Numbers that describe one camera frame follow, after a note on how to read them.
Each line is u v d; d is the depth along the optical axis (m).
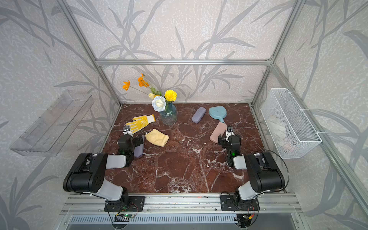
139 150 0.90
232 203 0.72
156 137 0.97
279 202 0.75
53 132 0.68
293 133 0.59
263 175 0.45
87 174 0.45
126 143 0.72
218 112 1.12
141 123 1.08
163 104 0.76
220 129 1.02
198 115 1.08
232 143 0.70
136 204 0.73
